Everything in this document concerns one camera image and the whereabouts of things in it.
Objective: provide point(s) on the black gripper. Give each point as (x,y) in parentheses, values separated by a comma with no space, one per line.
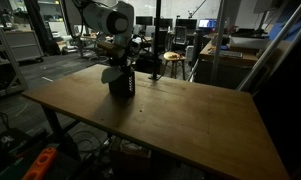
(119,61)

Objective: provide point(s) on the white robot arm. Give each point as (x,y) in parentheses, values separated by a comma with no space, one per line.
(116,20)

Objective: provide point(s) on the lit computer monitor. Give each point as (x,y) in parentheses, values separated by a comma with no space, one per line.
(207,23)

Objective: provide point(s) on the wooden side desk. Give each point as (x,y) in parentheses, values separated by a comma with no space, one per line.
(231,70)

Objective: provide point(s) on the orange plastic tool case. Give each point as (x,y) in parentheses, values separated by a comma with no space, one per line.
(41,165)

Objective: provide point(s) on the cardboard box under table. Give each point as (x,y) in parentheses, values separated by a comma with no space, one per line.
(129,157)

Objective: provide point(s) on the round wooden stool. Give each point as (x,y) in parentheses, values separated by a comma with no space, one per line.
(176,60)

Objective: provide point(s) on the black perforated box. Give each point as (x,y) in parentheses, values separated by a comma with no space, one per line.
(123,84)

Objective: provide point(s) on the grey cloth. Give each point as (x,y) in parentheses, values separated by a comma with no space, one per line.
(110,74)

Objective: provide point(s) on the silver aluminium frame strut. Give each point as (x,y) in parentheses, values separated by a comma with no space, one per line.
(243,86)

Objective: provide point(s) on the grey metal shelf frame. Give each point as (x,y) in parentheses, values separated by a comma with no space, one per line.
(11,78)

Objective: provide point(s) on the black vertical pole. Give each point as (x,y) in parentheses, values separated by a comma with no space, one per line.
(155,75)

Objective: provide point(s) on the computer keyboard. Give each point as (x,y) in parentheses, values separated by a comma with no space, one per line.
(226,53)

